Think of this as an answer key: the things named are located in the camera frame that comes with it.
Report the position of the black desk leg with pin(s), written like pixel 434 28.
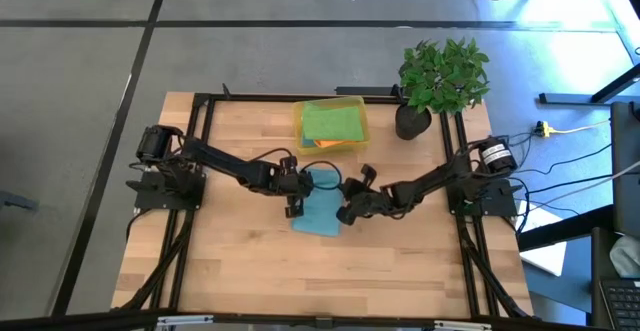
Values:
pixel 565 98

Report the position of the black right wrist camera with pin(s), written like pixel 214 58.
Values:
pixel 346 216

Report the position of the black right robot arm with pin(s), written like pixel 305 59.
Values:
pixel 450 176

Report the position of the black side desk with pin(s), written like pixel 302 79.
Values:
pixel 597 271

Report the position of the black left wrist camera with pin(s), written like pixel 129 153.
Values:
pixel 295 207

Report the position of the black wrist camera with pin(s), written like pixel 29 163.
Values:
pixel 295 207
pixel 346 216

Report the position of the dark grey floor object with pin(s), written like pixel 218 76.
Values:
pixel 15 201

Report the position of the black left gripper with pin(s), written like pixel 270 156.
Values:
pixel 295 183

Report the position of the yellow translucent plastic bin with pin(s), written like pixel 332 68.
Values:
pixel 367 141

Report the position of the black rail with silver brackets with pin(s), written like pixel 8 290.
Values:
pixel 320 322

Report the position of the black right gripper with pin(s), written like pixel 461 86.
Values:
pixel 375 198

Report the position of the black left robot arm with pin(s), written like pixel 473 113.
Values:
pixel 220 163

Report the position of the green microfiber towel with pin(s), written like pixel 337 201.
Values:
pixel 332 121

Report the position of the black aluminium table frame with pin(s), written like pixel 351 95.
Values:
pixel 250 97

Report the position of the pale grey cloth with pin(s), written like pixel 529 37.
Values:
pixel 627 256

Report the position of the orange microfiber towel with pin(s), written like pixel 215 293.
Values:
pixel 335 143

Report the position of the dark grey monitor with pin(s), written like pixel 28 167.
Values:
pixel 625 171

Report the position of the black keyboard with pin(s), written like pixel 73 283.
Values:
pixel 622 301

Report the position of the green plant in black pot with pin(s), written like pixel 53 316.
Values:
pixel 440 78

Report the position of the white box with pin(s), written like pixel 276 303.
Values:
pixel 545 256

